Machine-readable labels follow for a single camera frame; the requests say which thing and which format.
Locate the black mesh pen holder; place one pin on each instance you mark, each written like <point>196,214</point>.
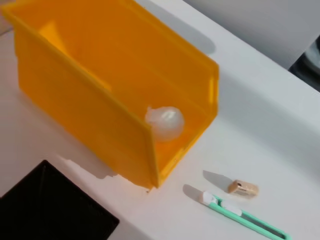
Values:
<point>45,207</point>

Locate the yellow plastic bin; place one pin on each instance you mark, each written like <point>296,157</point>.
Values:
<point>75,87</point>

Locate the white paper ball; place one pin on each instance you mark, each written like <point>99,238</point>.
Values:
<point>167,123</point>

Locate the beige eraser block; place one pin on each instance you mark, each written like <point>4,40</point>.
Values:
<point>243,188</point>

